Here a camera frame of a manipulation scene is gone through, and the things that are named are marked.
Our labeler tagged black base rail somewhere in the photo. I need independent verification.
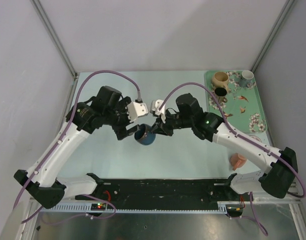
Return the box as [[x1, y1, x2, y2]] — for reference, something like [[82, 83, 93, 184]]
[[75, 178, 250, 208]]

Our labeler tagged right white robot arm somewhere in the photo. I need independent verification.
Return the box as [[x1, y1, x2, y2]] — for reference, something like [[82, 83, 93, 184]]
[[151, 93, 298, 201]]

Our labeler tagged mauve purple mug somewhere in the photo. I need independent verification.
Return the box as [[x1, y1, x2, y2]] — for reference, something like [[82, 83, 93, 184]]
[[250, 135, 262, 142]]

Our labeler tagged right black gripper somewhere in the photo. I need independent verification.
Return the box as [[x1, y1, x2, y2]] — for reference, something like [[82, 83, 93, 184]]
[[151, 108, 193, 137]]

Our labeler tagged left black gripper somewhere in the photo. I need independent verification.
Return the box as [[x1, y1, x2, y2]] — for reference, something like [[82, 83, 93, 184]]
[[104, 96, 140, 140]]

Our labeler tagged beige wooden mug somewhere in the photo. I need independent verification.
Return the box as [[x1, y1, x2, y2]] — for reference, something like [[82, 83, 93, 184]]
[[211, 71, 229, 92]]

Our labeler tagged purple cable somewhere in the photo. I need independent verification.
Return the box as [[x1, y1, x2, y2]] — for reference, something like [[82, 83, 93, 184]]
[[12, 70, 143, 226], [159, 82, 306, 236]]

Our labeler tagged grey mug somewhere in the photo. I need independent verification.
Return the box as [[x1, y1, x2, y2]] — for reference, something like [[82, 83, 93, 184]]
[[239, 70, 254, 88]]

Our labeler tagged slotted cable duct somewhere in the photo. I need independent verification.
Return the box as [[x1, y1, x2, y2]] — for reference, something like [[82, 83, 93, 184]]
[[41, 201, 227, 214]]

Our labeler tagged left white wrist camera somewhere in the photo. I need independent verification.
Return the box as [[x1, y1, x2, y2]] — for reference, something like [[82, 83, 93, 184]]
[[126, 102, 149, 123]]

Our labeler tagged aluminium base profile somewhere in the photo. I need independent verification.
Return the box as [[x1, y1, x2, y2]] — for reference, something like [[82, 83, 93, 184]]
[[253, 183, 300, 202]]

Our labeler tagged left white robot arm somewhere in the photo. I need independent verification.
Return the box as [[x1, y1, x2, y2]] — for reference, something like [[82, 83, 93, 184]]
[[14, 86, 148, 209]]

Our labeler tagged right aluminium frame post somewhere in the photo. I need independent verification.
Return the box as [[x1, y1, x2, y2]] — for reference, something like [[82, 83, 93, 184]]
[[250, 0, 298, 73]]

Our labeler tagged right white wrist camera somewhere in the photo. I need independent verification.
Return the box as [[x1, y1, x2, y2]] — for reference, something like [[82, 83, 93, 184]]
[[150, 99, 166, 123]]

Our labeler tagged left aluminium frame post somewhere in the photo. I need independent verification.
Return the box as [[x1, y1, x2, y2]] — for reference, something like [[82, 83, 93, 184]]
[[30, 0, 77, 81]]

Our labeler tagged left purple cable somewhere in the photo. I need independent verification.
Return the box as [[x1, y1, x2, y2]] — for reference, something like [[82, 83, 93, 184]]
[[12, 70, 143, 226]]

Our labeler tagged salmon pink mug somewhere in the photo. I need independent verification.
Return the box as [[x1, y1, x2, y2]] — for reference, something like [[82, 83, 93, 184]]
[[230, 153, 247, 171]]

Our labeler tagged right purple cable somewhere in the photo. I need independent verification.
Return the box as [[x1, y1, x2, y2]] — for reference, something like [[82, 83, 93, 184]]
[[159, 82, 306, 236]]

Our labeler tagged aluminium frame post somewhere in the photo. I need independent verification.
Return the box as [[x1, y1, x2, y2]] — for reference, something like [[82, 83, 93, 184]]
[[30, 0, 77, 81], [250, 0, 298, 73]]

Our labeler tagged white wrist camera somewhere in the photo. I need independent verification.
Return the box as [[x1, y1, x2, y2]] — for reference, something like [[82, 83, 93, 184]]
[[150, 99, 166, 123], [126, 102, 149, 123]]

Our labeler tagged blue mug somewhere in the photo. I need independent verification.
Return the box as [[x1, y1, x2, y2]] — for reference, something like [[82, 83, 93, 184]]
[[134, 124, 156, 146]]

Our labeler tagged black striped mug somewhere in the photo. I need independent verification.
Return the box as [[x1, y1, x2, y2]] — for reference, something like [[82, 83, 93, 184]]
[[214, 87, 228, 104]]

